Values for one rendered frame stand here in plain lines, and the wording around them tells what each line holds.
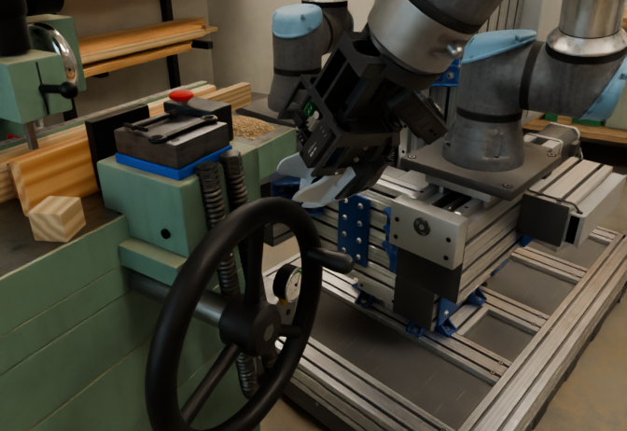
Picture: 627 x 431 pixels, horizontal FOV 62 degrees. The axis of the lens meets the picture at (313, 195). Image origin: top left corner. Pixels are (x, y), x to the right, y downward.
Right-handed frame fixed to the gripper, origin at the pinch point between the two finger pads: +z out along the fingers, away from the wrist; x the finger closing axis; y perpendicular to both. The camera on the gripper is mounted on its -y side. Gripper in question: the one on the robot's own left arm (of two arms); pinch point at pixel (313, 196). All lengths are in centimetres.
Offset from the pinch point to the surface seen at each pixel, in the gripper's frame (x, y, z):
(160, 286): -2.2, 11.7, 18.5
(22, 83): -26.3, 22.0, 9.0
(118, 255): -7.4, 14.9, 18.5
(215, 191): -5.9, 7.4, 5.6
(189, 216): -4.7, 10.1, 8.0
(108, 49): -222, -71, 165
